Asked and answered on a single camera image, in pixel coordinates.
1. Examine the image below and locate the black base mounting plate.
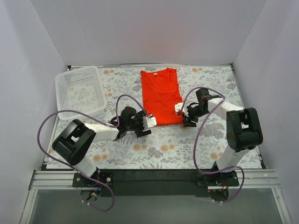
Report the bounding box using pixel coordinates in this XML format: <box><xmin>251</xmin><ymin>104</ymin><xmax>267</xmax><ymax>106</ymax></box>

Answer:
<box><xmin>72</xmin><ymin>169</ymin><xmax>239</xmax><ymax>197</ymax></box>

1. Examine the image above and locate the floral patterned table mat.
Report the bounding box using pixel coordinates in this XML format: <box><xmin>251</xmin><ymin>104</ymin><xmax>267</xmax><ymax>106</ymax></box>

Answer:
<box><xmin>46</xmin><ymin>66</ymin><xmax>262</xmax><ymax>170</ymax></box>

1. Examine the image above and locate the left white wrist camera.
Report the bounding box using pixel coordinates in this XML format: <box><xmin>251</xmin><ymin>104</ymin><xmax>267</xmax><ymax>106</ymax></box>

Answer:
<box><xmin>142</xmin><ymin>114</ymin><xmax>157</xmax><ymax>129</ymax></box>

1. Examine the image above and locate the aluminium frame rail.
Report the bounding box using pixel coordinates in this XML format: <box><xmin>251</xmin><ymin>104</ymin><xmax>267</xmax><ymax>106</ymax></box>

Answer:
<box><xmin>20</xmin><ymin>169</ymin><xmax>291</xmax><ymax>224</ymax></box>

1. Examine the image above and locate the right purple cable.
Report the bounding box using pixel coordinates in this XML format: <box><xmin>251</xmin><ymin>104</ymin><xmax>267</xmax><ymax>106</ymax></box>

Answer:
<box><xmin>179</xmin><ymin>86</ymin><xmax>245</xmax><ymax>205</ymax></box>

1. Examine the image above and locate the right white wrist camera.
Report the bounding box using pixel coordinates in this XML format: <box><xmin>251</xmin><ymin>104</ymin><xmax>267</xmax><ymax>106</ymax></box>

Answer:
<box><xmin>174</xmin><ymin>102</ymin><xmax>189</xmax><ymax>117</ymax></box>

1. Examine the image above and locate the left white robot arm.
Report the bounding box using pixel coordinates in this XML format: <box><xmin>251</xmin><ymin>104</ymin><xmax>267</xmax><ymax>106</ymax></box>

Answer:
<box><xmin>52</xmin><ymin>106</ymin><xmax>157</xmax><ymax>187</ymax></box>

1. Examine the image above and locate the white plastic laundry basket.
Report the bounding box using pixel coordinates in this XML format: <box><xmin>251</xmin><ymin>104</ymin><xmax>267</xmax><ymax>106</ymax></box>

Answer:
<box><xmin>55</xmin><ymin>66</ymin><xmax>107</xmax><ymax>117</ymax></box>

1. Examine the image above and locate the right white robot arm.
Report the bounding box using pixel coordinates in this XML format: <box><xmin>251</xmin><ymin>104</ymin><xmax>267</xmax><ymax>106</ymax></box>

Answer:
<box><xmin>175</xmin><ymin>87</ymin><xmax>263</xmax><ymax>186</ymax></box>

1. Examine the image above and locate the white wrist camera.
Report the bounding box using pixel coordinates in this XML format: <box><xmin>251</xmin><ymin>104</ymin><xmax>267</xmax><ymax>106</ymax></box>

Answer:
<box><xmin>142</xmin><ymin>114</ymin><xmax>157</xmax><ymax>129</ymax></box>
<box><xmin>174</xmin><ymin>102</ymin><xmax>189</xmax><ymax>117</ymax></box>

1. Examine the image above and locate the orange t shirt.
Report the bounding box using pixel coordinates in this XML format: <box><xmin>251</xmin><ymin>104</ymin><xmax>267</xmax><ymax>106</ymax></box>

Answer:
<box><xmin>141</xmin><ymin>68</ymin><xmax>183</xmax><ymax>126</ymax></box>

